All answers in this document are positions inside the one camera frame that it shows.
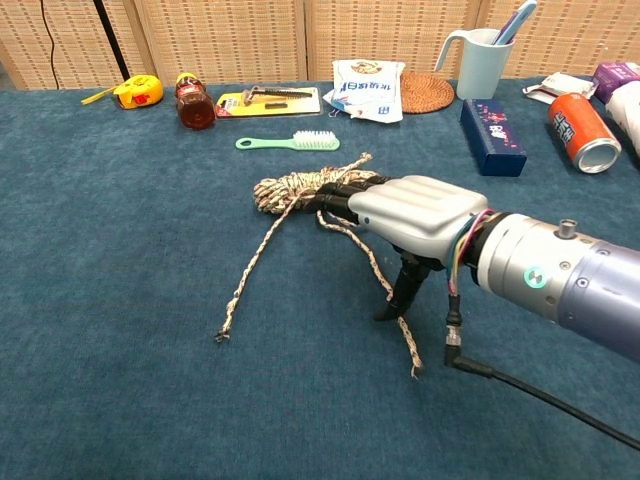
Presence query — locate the white snack bag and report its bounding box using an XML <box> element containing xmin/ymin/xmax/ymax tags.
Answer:
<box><xmin>322</xmin><ymin>58</ymin><xmax>405</xmax><ymax>124</ymax></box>

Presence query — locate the red sauce bottle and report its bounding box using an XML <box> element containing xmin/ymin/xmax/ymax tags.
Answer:
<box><xmin>173</xmin><ymin>72</ymin><xmax>217</xmax><ymax>131</ymax></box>

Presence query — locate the bamboo folding screen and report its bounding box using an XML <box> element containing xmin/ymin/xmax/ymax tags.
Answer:
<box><xmin>0</xmin><ymin>0</ymin><xmax>640</xmax><ymax>91</ymax></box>

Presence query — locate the razor in yellow blister pack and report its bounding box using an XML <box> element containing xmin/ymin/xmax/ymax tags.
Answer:
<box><xmin>214</xmin><ymin>85</ymin><xmax>324</xmax><ymax>120</ymax></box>

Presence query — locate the red soda can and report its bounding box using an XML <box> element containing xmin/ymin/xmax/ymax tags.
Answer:
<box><xmin>548</xmin><ymin>93</ymin><xmax>623</xmax><ymax>175</ymax></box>

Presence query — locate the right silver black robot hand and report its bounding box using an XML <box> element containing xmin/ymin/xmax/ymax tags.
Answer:
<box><xmin>314</xmin><ymin>172</ymin><xmax>489</xmax><ymax>321</ymax></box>

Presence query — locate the dark blue long box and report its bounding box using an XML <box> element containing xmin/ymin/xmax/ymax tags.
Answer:
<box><xmin>459</xmin><ymin>98</ymin><xmax>529</xmax><ymax>177</ymax></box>

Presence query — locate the thin black hanging cable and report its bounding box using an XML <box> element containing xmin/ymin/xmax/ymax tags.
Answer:
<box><xmin>39</xmin><ymin>0</ymin><xmax>64</xmax><ymax>90</ymax></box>

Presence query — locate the round woven rattan coaster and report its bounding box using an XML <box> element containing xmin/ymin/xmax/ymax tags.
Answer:
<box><xmin>399</xmin><ymin>71</ymin><xmax>456</xmax><ymax>115</ymax></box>

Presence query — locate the beige braided rope bundle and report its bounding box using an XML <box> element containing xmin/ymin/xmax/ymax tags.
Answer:
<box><xmin>214</xmin><ymin>152</ymin><xmax>425</xmax><ymax>380</ymax></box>

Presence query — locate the purple carton box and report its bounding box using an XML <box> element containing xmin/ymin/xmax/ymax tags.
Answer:
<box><xmin>592</xmin><ymin>61</ymin><xmax>640</xmax><ymax>104</ymax></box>

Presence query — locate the white tissue packet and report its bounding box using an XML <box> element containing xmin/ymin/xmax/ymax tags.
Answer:
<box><xmin>522</xmin><ymin>71</ymin><xmax>600</xmax><ymax>105</ymax></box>

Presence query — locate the blue purple toothbrush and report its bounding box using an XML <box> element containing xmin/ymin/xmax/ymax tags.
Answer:
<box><xmin>492</xmin><ymin>10</ymin><xmax>522</xmax><ymax>46</ymax></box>

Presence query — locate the mint green scrub brush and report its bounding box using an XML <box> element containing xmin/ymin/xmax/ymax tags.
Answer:
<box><xmin>235</xmin><ymin>129</ymin><xmax>341</xmax><ymax>152</ymax></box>

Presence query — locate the yellow tape measure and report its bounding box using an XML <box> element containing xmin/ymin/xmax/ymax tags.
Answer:
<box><xmin>81</xmin><ymin>73</ymin><xmax>165</xmax><ymax>110</ymax></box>

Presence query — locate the black stand pole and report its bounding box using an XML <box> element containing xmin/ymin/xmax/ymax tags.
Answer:
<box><xmin>92</xmin><ymin>0</ymin><xmax>132</xmax><ymax>81</ymax></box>

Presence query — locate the light blue toothbrush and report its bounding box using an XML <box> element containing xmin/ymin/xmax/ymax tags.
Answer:
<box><xmin>492</xmin><ymin>0</ymin><xmax>539</xmax><ymax>47</ymax></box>

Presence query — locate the pale blue handled cup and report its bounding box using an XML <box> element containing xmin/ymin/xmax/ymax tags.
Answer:
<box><xmin>433</xmin><ymin>28</ymin><xmax>516</xmax><ymax>101</ymax></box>

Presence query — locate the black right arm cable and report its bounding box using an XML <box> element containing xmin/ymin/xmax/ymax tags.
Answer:
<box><xmin>443</xmin><ymin>292</ymin><xmax>640</xmax><ymax>451</ymax></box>

